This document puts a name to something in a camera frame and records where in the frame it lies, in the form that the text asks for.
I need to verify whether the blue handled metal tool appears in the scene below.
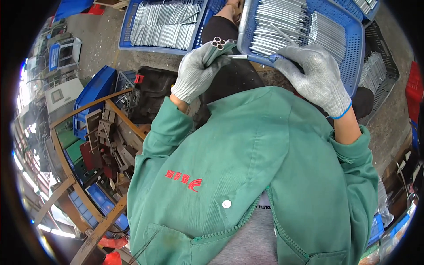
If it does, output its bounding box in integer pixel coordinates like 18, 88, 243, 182
227, 54, 285, 63

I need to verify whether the small blue mesh basket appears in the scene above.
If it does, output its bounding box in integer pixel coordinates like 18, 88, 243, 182
367, 214, 385, 247

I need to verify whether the red plastic bag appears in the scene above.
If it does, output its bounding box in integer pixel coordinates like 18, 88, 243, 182
98, 236, 129, 265

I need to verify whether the black plastic crate with tubes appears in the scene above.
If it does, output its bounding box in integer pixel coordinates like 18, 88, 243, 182
357, 21, 400, 126

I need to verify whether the black plastic tool case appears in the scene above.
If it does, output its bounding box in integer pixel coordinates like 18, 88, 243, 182
127, 66, 179, 124

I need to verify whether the white control cabinet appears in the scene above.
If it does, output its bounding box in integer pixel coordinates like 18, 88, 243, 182
45, 78, 85, 124

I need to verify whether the blue and white machine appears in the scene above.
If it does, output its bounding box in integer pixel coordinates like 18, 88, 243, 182
49, 37, 83, 72

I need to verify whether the loose slanted metal tube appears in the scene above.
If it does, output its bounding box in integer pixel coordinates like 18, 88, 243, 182
270, 23, 299, 47

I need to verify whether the pile of short metal tubes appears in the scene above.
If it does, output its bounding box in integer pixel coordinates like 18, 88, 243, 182
249, 0, 309, 56
307, 11, 347, 65
130, 0, 203, 51

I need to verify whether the person's body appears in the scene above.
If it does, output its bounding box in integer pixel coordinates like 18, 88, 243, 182
127, 86, 379, 265

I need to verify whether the red plastic crate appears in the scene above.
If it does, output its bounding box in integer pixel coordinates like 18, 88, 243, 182
405, 61, 424, 123

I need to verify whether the person's left hand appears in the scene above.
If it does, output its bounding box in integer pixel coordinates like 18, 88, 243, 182
170, 41, 232, 104

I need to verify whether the dark blue plastic bin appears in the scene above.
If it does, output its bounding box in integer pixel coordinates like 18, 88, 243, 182
73, 65, 117, 140

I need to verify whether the bundle of steel tubes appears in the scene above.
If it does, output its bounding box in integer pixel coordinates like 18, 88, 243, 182
202, 36, 238, 67

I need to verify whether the person's right hand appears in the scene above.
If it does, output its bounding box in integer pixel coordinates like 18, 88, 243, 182
274, 44, 352, 120

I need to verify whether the blue perforated plastic basket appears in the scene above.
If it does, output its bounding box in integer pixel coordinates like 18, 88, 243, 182
331, 0, 381, 22
118, 0, 226, 55
237, 0, 365, 97

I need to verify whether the orange framed rack of parts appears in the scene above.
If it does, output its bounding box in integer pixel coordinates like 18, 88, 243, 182
33, 88, 148, 265

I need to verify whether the clear plastic bag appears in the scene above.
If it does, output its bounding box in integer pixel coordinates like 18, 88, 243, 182
376, 176, 395, 229

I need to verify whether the blue tarp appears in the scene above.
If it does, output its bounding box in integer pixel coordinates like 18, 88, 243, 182
54, 0, 95, 21

